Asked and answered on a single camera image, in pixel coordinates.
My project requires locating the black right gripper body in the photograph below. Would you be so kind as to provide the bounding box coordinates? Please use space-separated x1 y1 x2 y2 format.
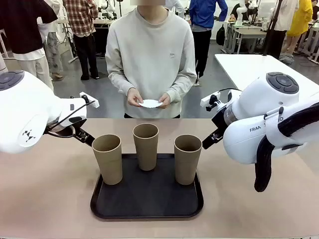
211 106 229 136

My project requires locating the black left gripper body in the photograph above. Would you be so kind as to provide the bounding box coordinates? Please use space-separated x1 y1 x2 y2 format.
71 124 87 140

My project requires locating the tall brown paper cup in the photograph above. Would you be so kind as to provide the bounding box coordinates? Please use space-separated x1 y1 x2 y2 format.
132 123 160 171
173 135 202 186
92 134 123 186

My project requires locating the person's right forearm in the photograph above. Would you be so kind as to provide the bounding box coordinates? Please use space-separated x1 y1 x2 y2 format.
106 67 137 97

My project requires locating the person's left forearm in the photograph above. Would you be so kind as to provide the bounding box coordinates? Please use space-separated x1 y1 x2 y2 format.
165 69 197 103

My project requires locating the person's left hand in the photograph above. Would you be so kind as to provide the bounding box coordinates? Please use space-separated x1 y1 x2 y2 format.
158 92 171 109

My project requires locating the person's right hand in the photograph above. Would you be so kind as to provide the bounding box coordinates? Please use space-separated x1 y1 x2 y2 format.
127 88 145 108

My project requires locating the large white table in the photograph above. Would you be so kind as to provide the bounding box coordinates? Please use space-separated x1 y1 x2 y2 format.
214 53 319 98

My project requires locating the black plastic serving tray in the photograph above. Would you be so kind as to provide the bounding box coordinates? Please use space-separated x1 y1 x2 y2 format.
90 153 204 220

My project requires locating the black hanging bag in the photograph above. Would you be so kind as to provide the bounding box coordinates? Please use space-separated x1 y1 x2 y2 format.
216 24 226 46

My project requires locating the bystander in grey patterned trousers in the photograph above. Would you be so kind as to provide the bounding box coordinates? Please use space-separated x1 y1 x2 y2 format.
37 0 64 80

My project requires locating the grey crumpled cloth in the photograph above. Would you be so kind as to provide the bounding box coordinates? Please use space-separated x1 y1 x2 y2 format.
279 52 295 66

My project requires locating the grey work desk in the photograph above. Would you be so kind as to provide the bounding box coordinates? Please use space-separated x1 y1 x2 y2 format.
223 21 269 54

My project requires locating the person in beige sweater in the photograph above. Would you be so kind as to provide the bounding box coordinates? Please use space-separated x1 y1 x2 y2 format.
105 0 197 119

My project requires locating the bystander in blue shirt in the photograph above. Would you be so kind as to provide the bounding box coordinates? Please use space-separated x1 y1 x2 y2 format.
188 0 229 87

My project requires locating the seated bystander in black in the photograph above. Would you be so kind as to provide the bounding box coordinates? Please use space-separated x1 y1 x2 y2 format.
229 0 250 22

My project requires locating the bystander in plaid shirt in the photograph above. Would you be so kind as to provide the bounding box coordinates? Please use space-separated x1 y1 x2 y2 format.
62 0 100 81

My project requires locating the bystander in black top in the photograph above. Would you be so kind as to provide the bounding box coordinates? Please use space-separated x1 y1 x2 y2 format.
0 0 58 92

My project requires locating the bystander in white shirt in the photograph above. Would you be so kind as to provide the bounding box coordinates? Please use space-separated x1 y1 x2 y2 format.
264 0 300 60

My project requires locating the bystander in yellow coat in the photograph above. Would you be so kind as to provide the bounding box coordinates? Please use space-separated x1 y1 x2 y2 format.
281 0 314 54

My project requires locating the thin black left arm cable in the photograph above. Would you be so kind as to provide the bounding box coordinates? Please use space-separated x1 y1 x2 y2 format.
44 96 96 138

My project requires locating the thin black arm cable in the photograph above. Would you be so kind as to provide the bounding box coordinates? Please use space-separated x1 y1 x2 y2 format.
220 88 243 95
44 96 96 138

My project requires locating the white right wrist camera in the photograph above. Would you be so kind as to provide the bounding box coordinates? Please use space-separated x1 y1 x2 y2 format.
200 91 221 112

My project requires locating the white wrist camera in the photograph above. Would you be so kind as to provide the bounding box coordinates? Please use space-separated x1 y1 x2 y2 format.
200 91 221 112
79 92 100 108

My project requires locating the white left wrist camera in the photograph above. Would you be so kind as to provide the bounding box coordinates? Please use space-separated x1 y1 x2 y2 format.
79 92 100 108

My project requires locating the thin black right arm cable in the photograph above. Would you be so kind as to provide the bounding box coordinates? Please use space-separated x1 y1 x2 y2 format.
220 88 243 95

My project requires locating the thick black cable sleeve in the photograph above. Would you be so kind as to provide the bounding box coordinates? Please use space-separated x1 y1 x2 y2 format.
254 102 319 193

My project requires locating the white desk frame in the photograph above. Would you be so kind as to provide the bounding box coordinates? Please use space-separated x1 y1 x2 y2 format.
57 18 79 63

